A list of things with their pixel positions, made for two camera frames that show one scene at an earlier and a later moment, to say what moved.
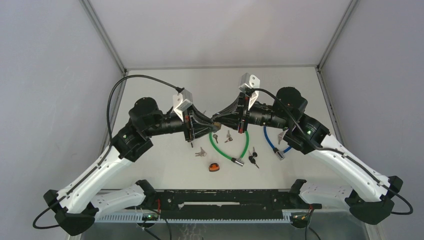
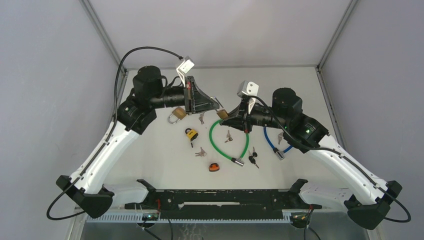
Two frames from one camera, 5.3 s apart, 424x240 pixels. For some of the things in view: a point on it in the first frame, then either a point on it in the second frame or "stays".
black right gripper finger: [232, 122] stays
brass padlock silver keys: [202, 153] stays
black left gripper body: [188, 124] → [189, 104]
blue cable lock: [280, 155] stays
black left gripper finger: [197, 131] → [205, 107]
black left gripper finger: [201, 115] → [202, 102]
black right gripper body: [244, 120] stays
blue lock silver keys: [281, 135] stays
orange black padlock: [214, 167] stays
